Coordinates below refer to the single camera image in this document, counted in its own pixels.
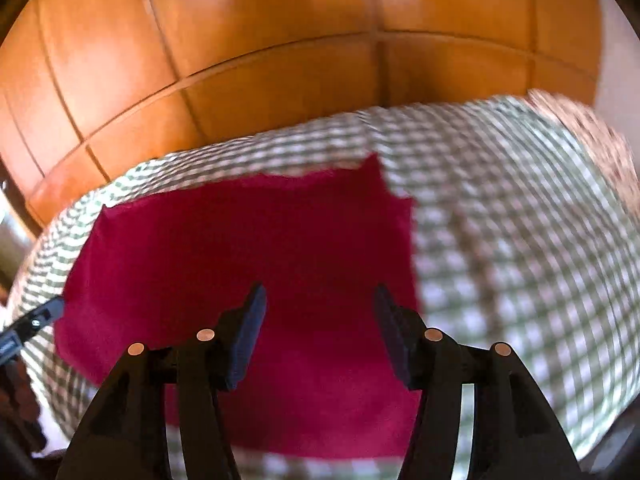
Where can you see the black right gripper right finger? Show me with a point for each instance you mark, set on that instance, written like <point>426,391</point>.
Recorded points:
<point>516,434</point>

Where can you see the floral pink quilt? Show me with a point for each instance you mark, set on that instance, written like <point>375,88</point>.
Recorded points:
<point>607,148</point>

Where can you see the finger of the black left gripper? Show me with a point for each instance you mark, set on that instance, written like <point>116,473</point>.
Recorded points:
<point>14,337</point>

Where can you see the red small cloth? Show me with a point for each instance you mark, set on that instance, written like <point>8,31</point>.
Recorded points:
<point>159,269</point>

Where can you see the orange wooden wardrobe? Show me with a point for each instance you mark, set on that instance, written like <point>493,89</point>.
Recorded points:
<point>90,88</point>

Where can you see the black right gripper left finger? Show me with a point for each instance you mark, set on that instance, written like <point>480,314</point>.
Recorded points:
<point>124,432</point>

